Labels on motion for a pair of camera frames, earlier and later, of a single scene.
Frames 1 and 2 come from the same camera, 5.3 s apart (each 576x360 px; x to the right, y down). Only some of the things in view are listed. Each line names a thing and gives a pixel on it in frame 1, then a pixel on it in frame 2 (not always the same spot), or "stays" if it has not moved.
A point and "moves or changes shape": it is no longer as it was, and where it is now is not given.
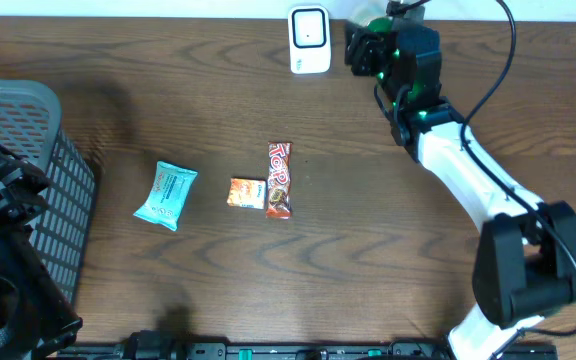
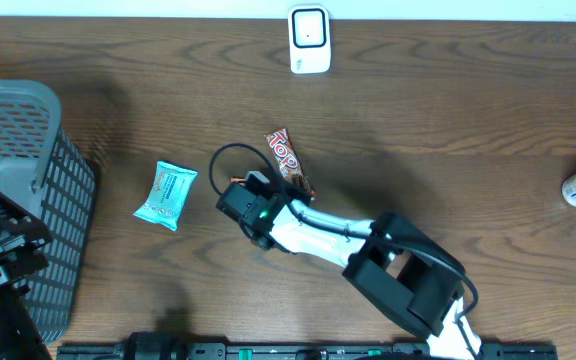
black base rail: (168, 346) stays
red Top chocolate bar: (279, 180) moves or changes shape
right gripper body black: (370, 60) -> (289, 192)
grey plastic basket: (24, 117) stays
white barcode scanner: (309, 33) stays
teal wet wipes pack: (166, 199) stays
